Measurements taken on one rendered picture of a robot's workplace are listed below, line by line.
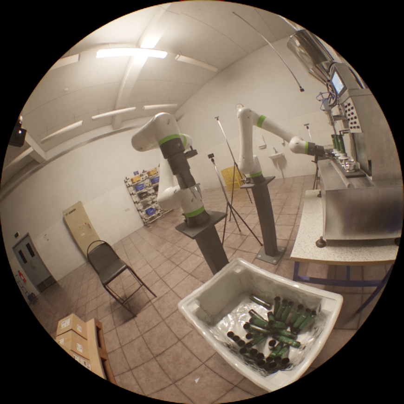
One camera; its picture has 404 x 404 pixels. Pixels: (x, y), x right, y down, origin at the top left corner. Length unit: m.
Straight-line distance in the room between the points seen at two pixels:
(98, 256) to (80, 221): 3.19
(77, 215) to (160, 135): 4.68
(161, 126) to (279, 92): 4.34
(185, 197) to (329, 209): 0.69
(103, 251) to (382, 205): 2.32
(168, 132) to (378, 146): 0.81
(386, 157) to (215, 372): 1.52
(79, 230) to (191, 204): 4.62
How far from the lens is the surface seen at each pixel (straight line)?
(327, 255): 0.66
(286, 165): 4.58
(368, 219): 0.66
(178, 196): 0.73
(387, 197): 0.65
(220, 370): 1.27
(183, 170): 0.49
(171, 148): 0.50
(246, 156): 1.01
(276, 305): 0.72
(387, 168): 0.70
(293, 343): 0.76
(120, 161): 5.52
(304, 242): 0.71
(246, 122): 1.00
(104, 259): 1.91
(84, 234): 5.04
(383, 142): 0.67
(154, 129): 0.53
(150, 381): 1.55
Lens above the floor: 1.22
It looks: 15 degrees down
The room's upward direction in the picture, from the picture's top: 22 degrees counter-clockwise
